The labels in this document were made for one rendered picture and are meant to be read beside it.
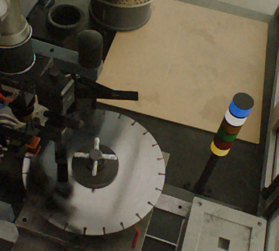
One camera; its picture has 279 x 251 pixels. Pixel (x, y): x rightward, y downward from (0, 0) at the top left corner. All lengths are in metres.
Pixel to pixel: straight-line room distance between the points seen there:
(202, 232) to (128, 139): 0.28
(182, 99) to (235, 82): 0.21
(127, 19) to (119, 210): 0.80
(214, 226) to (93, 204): 0.29
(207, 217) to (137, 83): 0.57
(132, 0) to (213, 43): 0.36
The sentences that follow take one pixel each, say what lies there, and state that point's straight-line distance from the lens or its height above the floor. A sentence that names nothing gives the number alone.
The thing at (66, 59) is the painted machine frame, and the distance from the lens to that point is 1.05.
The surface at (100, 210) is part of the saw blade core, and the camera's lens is 0.93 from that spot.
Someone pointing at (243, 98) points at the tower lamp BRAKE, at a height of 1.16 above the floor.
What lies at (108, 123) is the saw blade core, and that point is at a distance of 1.04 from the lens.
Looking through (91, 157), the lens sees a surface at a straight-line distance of 0.92.
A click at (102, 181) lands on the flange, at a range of 0.95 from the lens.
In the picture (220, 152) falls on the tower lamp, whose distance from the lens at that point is 1.00.
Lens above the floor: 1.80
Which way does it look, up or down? 53 degrees down
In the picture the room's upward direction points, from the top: 10 degrees clockwise
